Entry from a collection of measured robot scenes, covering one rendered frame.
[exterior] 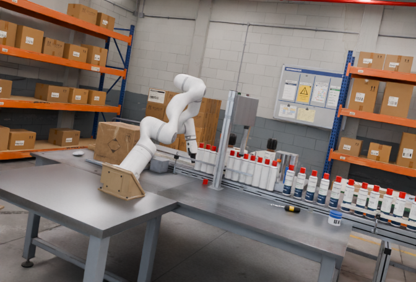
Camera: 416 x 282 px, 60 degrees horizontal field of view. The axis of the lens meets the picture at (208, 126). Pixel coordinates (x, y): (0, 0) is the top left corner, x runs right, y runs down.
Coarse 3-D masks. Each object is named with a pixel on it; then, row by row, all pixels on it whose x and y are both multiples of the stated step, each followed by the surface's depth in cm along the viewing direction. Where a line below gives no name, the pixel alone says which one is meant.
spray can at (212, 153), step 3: (213, 147) 261; (213, 150) 261; (210, 153) 261; (213, 153) 260; (210, 156) 261; (213, 156) 260; (210, 159) 261; (213, 159) 261; (210, 162) 261; (213, 162) 261; (207, 165) 262; (207, 168) 262; (210, 168) 261; (207, 171) 262; (210, 171) 261
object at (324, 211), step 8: (168, 168) 274; (176, 168) 271; (184, 168) 267; (192, 176) 264; (200, 176) 262; (208, 176) 259; (224, 184) 254; (232, 184) 251; (240, 184) 248; (248, 192) 246; (256, 192) 243; (264, 192) 241; (272, 200) 239; (280, 200) 237; (288, 200) 235; (296, 200) 232; (304, 208) 230; (320, 208) 225; (328, 216) 223
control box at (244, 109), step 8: (240, 96) 236; (240, 104) 237; (248, 104) 240; (256, 104) 243; (232, 112) 239; (240, 112) 238; (248, 112) 241; (256, 112) 244; (232, 120) 238; (240, 120) 239; (248, 120) 242
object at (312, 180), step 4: (312, 172) 232; (316, 172) 231; (312, 176) 231; (312, 180) 230; (316, 180) 231; (308, 184) 232; (312, 184) 230; (308, 188) 232; (312, 188) 231; (308, 192) 232; (312, 192) 231; (308, 196) 231; (312, 196) 231; (308, 200) 231; (312, 200) 232
